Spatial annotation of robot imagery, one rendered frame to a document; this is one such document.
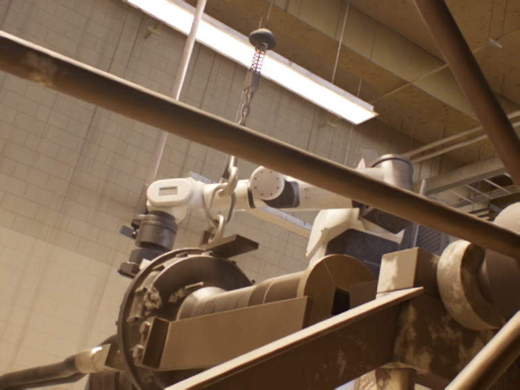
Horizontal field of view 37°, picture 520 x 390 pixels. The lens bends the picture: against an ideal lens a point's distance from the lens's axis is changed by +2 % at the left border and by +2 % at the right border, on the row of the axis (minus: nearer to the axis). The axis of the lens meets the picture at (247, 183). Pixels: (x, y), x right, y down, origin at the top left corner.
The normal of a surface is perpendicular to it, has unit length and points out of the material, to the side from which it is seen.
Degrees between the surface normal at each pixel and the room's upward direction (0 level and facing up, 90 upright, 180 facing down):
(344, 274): 90
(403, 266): 90
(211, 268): 69
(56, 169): 90
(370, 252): 100
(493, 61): 180
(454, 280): 111
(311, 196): 121
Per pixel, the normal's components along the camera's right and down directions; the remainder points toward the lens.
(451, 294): -0.82, 0.15
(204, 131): 0.35, 0.32
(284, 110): 0.51, -0.23
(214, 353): -0.83, -0.38
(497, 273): -0.85, -0.06
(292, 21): -0.22, 0.90
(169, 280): 0.25, -0.50
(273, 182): -0.18, 0.11
